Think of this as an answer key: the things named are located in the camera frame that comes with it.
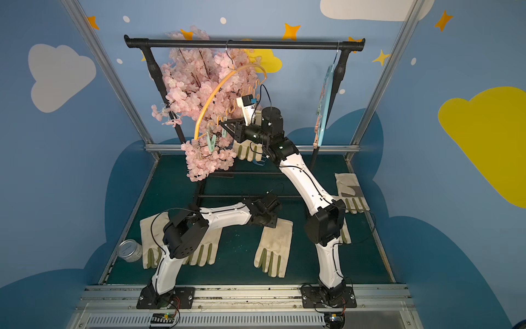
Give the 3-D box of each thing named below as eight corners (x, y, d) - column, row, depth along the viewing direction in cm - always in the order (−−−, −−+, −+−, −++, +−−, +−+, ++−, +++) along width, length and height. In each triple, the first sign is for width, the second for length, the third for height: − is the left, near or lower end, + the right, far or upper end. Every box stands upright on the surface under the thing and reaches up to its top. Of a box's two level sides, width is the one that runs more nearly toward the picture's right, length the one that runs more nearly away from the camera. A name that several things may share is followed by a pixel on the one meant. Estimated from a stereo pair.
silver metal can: (121, 262, 84) (113, 257, 79) (128, 244, 88) (121, 239, 84) (139, 262, 84) (132, 258, 79) (145, 244, 88) (139, 239, 84)
